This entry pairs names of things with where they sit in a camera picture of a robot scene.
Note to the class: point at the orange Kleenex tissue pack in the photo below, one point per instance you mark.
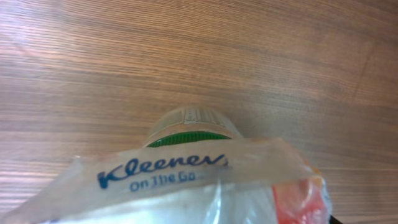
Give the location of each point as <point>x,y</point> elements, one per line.
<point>217,181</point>

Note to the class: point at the green lid glass jar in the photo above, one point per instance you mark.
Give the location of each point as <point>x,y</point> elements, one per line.
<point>191,124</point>

